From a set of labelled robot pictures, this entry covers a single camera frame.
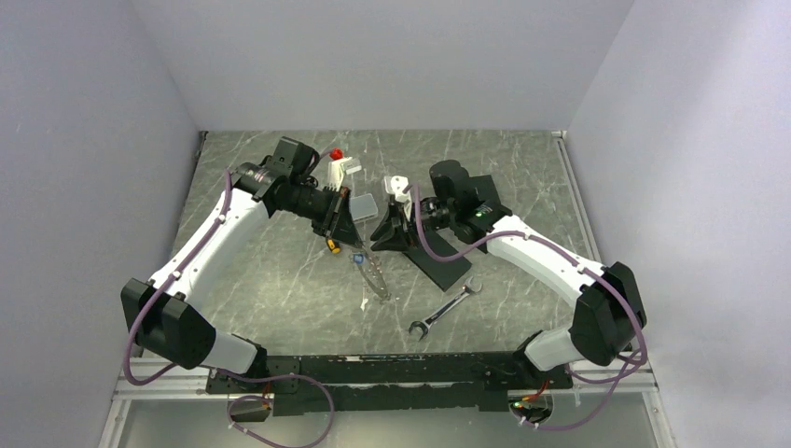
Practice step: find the aluminium frame rail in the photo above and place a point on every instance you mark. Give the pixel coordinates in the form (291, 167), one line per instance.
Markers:
(208, 384)

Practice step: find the yellow black screwdriver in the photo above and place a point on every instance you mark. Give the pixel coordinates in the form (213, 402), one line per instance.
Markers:
(333, 246)

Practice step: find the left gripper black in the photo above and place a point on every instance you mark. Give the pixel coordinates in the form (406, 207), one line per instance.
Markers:
(337, 221)

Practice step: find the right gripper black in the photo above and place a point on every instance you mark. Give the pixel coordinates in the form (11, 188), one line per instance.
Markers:
(400, 241)

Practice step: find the silver combination wrench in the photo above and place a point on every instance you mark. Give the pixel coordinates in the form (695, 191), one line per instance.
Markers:
(471, 286)

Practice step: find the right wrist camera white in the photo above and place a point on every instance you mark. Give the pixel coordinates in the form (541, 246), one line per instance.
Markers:
(397, 185)

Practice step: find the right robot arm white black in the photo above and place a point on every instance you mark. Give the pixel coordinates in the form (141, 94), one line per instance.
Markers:
(465, 213)

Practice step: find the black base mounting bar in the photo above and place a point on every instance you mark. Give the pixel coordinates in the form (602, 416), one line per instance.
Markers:
(480, 380)

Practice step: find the black box with label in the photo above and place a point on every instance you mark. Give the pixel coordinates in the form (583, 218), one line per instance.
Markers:
(488, 197)

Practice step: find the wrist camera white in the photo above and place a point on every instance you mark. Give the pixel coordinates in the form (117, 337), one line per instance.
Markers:
(397, 185)
(339, 167)

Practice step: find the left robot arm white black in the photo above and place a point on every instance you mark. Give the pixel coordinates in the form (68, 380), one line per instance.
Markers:
(163, 312)

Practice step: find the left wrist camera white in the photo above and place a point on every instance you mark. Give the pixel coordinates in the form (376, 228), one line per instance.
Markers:
(339, 167)

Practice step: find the numbered metal ring disc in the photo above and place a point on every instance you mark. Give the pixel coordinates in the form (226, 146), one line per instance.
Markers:
(372, 273)

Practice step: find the small white grey box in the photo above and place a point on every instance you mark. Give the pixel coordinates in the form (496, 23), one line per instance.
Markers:
(363, 208)

